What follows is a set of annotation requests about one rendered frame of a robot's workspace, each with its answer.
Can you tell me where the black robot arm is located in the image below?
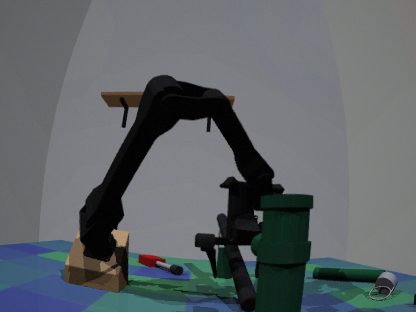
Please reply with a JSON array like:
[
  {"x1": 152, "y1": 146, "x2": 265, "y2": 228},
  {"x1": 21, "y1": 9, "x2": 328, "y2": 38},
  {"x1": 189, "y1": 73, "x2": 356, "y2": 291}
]
[{"x1": 79, "y1": 75, "x2": 285, "y2": 261}]

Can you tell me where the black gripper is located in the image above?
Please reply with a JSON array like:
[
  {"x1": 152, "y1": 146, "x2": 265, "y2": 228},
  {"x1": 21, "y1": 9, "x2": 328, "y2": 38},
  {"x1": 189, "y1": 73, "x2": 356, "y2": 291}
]
[{"x1": 195, "y1": 209, "x2": 259, "y2": 278}]

